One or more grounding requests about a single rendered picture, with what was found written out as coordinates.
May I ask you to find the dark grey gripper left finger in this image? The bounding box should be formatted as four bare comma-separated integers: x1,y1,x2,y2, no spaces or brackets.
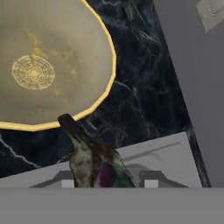
30,170,76,189

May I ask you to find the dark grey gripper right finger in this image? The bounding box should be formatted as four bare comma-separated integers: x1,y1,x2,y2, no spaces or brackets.
138,170,190,189

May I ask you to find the grey sink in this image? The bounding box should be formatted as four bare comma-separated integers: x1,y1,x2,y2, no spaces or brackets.
0,130,204,189

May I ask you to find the yellow rimmed tan bowl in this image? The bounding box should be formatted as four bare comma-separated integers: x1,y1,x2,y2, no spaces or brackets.
0,0,117,132

